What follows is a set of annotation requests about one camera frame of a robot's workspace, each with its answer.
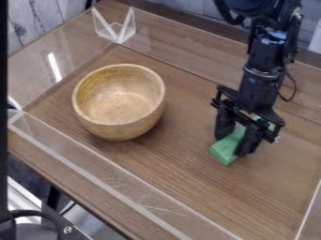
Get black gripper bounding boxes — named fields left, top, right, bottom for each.
left=210, top=66, right=286, bottom=158

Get black bracket with screw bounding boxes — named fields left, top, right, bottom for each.
left=40, top=206, right=92, bottom=240

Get green rectangular block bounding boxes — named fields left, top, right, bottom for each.
left=210, top=115, right=275, bottom=165

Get clear acrylic wall panels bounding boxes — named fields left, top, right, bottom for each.
left=9, top=1, right=321, bottom=240

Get clear acrylic corner bracket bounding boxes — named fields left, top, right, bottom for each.
left=91, top=7, right=135, bottom=44

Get brown wooden bowl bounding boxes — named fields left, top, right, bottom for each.
left=71, top=64, right=166, bottom=141

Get black metal table leg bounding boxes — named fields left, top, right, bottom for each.
left=47, top=187, right=61, bottom=210

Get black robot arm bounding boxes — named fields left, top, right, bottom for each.
left=211, top=0, right=303, bottom=158

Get black cable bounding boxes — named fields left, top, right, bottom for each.
left=0, top=209, right=60, bottom=240

